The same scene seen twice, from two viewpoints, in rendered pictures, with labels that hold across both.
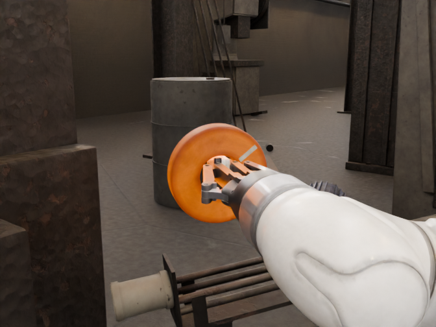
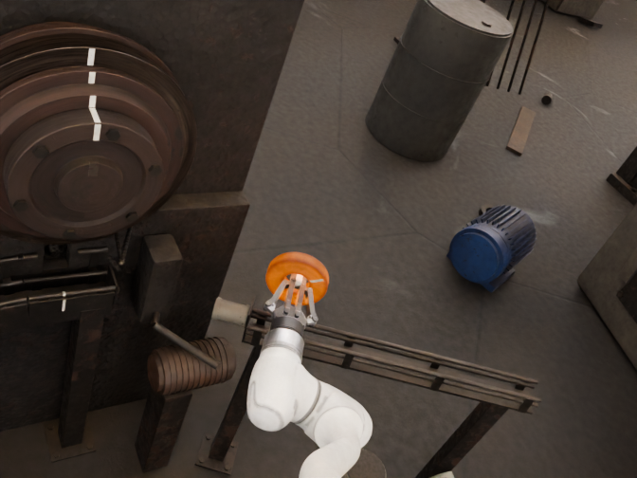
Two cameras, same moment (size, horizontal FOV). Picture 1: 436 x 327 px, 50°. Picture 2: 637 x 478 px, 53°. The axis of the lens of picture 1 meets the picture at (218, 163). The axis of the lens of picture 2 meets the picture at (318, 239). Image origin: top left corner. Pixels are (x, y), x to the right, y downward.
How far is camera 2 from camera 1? 100 cm
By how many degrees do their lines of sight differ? 27
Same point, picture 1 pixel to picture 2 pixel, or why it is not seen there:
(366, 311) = (256, 417)
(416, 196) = (610, 274)
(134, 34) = not seen: outside the picture
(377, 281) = (263, 413)
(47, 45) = (243, 137)
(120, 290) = (219, 306)
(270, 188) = (277, 339)
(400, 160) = (621, 231)
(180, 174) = (272, 273)
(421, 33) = not seen: outside the picture
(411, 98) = not seen: outside the picture
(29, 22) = (235, 124)
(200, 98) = (459, 45)
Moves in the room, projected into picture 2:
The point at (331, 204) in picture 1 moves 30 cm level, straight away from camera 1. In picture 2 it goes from (279, 372) to (361, 307)
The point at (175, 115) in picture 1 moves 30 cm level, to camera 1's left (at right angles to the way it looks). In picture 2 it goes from (425, 49) to (378, 26)
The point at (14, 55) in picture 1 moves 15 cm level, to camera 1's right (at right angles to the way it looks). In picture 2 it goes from (218, 142) to (269, 172)
